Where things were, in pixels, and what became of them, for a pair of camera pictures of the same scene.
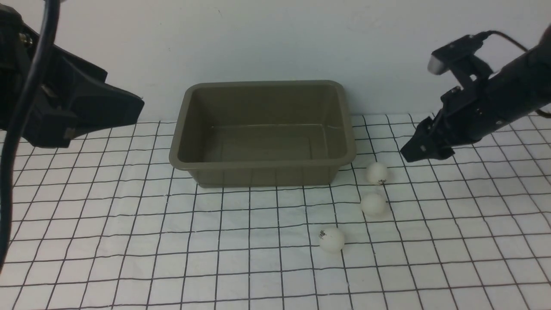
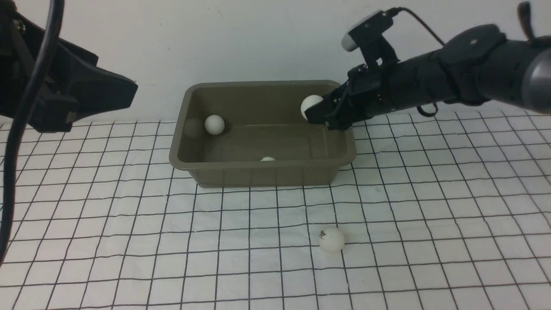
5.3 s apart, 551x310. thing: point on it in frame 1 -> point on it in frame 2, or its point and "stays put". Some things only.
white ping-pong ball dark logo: x=331 y=240 stays put
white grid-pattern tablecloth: x=109 y=223 stays put
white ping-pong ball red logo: x=377 y=173 -> x=309 y=101
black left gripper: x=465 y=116 -> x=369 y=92
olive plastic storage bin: x=263 y=133 stays put
